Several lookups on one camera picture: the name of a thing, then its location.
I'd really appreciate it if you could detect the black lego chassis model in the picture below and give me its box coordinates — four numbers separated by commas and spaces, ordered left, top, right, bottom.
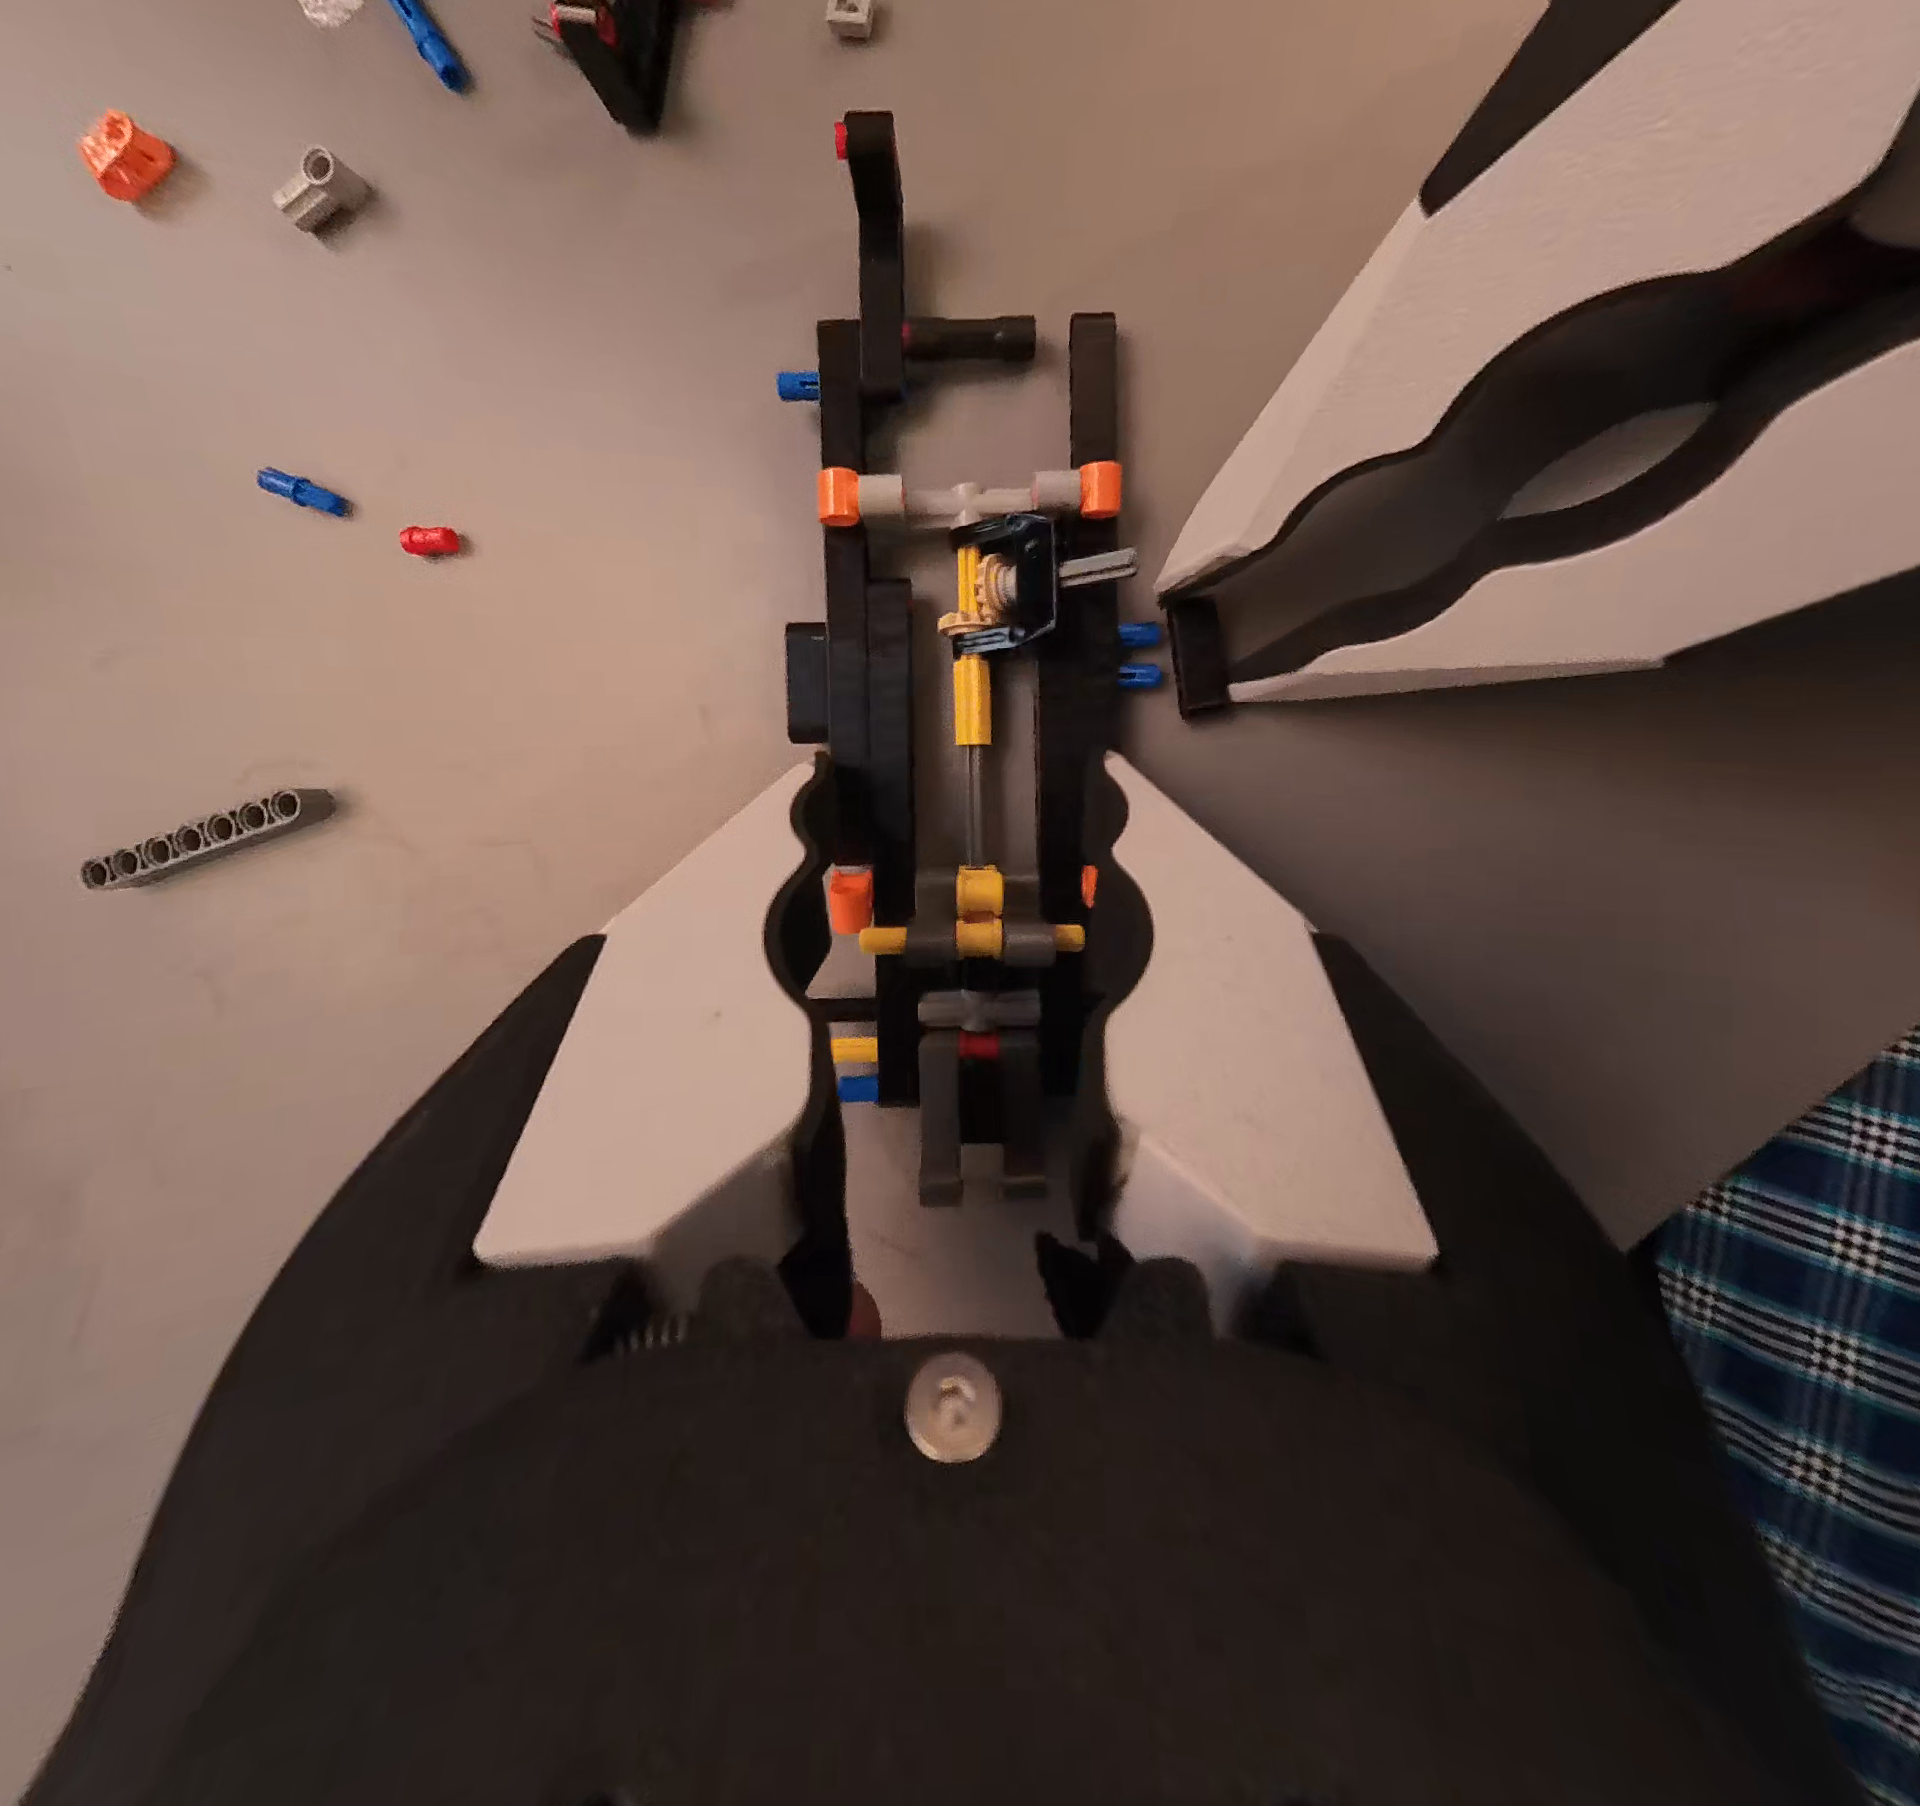
777, 112, 1164, 1210

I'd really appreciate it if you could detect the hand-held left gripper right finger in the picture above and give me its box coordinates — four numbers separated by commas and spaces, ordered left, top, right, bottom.
1035, 753, 1443, 1335

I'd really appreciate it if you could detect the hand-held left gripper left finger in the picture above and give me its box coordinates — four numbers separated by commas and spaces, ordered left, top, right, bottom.
474, 756, 858, 1335

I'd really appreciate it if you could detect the short black lego beam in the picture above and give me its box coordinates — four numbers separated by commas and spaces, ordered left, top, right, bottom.
1167, 596, 1235, 722

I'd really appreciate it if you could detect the light grey lego connector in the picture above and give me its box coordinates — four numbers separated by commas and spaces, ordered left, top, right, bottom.
271, 145, 376, 238

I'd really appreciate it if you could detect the grey lego beam with holes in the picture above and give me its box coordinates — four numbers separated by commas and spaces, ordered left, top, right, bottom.
78, 789, 338, 890

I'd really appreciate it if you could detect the person's plaid shirt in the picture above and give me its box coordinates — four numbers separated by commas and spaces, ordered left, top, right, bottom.
1647, 1028, 1920, 1806

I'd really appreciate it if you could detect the orange lego connector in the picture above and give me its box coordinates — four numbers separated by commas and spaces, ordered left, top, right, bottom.
78, 112, 177, 204

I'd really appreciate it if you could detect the small black lego bracket assembly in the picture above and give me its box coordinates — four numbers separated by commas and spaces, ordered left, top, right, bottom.
536, 0, 730, 137

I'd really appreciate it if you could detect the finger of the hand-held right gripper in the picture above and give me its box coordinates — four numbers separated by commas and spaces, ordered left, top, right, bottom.
1152, 0, 1920, 612
1227, 334, 1920, 705

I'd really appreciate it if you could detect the long blue lego pin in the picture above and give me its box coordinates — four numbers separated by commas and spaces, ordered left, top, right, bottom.
376, 0, 472, 94

